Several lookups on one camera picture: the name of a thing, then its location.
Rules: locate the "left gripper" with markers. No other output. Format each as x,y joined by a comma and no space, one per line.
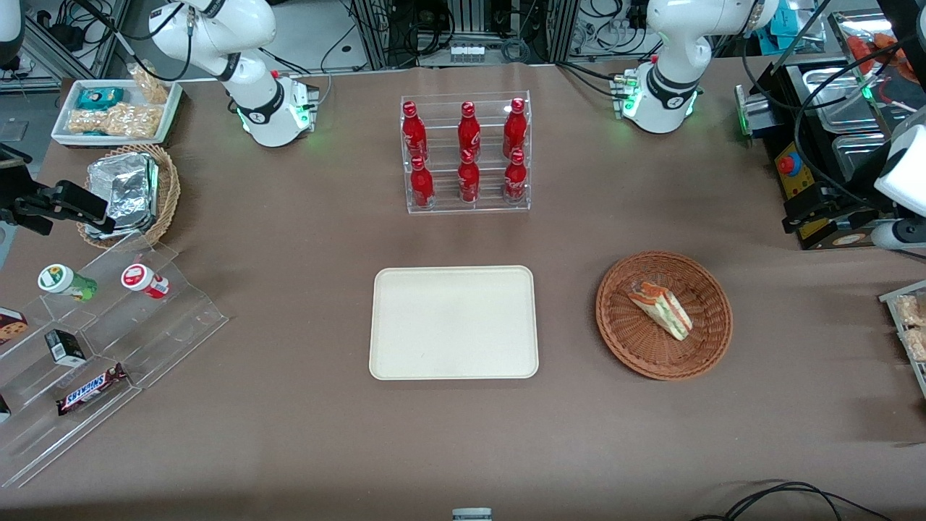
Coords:
862,172

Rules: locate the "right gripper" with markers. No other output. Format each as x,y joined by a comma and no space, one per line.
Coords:
16,192

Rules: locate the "triangle sandwich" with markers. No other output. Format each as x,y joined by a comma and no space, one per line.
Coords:
662,307

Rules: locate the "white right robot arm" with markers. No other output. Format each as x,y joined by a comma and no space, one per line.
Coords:
217,36

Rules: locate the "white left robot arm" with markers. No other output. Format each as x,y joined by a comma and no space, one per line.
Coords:
676,43

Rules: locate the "light tan wicker basket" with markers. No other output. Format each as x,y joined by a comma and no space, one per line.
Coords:
170,188

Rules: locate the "white rectangular snack tray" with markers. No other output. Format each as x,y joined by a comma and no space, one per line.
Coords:
170,116

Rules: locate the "white tray with snacks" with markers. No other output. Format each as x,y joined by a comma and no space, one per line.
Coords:
913,340

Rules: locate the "brown round wicker basket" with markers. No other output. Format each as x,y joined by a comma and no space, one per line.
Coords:
636,333

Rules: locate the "beige plastic tray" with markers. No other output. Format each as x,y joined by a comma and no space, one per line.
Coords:
453,322

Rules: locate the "black food warmer appliance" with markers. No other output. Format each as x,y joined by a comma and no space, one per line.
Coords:
825,170

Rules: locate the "yellow emergency stop box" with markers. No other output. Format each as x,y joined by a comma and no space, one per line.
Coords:
792,170

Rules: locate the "steel pan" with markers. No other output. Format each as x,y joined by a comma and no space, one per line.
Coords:
832,90
857,155

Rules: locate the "aluminium foil container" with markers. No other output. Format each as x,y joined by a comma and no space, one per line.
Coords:
126,184
119,237

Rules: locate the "green snack cup white lid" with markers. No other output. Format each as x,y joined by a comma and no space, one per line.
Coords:
64,281

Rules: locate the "clear bag of nuts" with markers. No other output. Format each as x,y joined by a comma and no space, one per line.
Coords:
116,121
150,83

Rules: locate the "red snack cup white lid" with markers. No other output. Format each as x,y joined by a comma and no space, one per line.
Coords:
141,278

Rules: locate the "teal snack packet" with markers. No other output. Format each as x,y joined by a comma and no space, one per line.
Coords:
100,98

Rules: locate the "metal device with green light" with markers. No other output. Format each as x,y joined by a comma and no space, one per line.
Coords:
752,116

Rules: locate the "cookie box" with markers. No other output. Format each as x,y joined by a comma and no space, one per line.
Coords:
11,325

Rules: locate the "small black carton box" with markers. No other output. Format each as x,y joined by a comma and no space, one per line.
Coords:
65,347

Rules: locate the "clear acrylic stepped display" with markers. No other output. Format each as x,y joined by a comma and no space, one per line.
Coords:
166,340

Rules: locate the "brown snickers bar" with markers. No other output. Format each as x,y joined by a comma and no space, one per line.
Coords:
90,391

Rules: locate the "small dark packet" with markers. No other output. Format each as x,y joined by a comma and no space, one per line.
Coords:
3,409

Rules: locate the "red cola bottle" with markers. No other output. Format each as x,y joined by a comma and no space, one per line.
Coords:
414,134
422,184
469,181
515,126
515,179
469,130

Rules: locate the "clear acrylic bottle rack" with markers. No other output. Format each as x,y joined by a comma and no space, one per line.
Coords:
466,208

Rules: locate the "white power strip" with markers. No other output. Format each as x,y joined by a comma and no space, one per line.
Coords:
466,52

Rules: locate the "grey object at table edge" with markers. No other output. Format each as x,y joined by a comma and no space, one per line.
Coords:
472,514

